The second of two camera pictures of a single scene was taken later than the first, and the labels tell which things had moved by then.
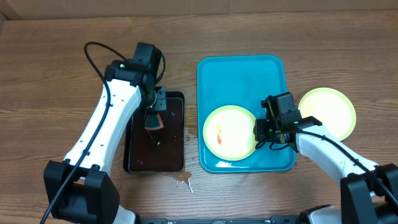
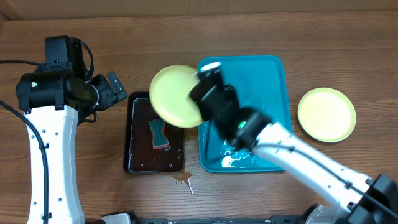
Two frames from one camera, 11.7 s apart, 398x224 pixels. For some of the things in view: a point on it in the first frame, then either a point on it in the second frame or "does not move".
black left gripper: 161,104 → 108,99
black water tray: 158,150 does not move
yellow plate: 332,107 does not move
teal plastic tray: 244,81 does not move
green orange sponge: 153,121 → 160,141
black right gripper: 263,126 → 233,99
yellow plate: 229,132 → 168,91
